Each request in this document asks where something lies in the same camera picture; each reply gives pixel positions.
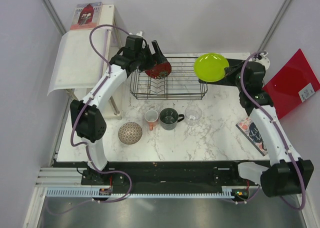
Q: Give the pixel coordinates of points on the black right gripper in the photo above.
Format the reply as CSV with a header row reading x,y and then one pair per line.
x,y
233,70

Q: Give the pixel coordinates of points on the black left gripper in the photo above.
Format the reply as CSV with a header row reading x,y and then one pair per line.
x,y
158,57

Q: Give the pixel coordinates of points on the dark red patterned bowl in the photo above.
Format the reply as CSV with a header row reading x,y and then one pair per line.
x,y
160,71

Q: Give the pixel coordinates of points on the lime green plate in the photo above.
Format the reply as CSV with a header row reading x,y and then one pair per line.
x,y
210,67

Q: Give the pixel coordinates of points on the clear octagonal glass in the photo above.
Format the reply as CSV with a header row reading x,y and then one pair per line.
x,y
192,115

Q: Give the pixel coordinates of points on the orange pink mug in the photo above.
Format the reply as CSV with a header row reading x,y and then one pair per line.
x,y
151,117

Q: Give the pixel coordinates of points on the grey mug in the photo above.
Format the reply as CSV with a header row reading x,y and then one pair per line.
x,y
169,118

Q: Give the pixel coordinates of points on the red patterned white bowl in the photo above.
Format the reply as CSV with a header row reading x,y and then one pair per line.
x,y
130,133

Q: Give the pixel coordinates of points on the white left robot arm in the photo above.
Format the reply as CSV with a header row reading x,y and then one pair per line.
x,y
87,120

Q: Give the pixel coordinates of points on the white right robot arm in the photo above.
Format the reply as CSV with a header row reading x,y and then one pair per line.
x,y
288,173

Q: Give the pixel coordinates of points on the black clipboard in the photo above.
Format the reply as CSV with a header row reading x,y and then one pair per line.
x,y
220,82

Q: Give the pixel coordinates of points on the Little Women book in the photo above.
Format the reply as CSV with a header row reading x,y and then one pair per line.
x,y
249,129

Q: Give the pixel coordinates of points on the red plastic folder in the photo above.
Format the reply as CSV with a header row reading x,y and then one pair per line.
x,y
292,85

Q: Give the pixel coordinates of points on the white side shelf table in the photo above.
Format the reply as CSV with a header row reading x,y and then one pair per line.
x,y
105,41

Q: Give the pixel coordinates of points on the white translucent mat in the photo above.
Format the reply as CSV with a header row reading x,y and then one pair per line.
x,y
77,65

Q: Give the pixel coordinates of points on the red cover book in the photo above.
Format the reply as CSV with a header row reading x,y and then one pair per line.
x,y
86,16

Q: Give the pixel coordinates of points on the black wire dish rack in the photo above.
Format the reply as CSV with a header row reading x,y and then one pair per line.
x,y
181,84

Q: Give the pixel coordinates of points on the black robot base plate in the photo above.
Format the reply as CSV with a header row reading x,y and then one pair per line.
x,y
167,176

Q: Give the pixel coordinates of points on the white slotted cable duct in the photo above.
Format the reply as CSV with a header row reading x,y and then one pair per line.
x,y
90,192

